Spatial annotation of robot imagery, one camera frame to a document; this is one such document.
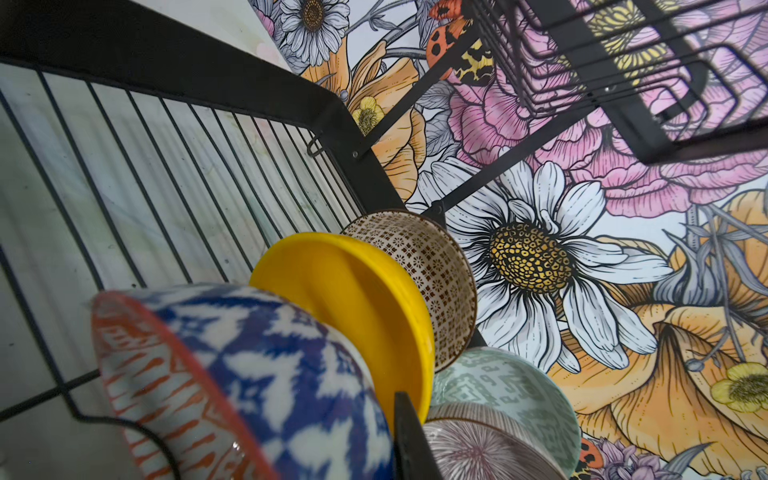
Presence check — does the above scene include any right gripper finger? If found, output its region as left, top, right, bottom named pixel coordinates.
left=393, top=392, right=442, bottom=480

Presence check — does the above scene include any pink striped bowl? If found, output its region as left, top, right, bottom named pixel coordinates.
left=423, top=402, right=566, bottom=480

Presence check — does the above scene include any green patterned bowl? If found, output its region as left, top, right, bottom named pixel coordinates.
left=427, top=347, right=581, bottom=475

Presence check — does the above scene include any yellow bowl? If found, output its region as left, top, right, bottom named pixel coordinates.
left=249, top=232, right=436, bottom=424

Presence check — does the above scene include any brown dotted patterned bowl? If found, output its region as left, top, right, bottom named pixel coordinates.
left=342, top=210, right=477, bottom=372

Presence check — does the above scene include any red orange patterned bowl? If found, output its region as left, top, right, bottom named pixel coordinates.
left=91, top=284, right=394, bottom=479

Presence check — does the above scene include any black wire dish rack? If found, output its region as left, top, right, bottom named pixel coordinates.
left=1, top=1, right=767, bottom=479

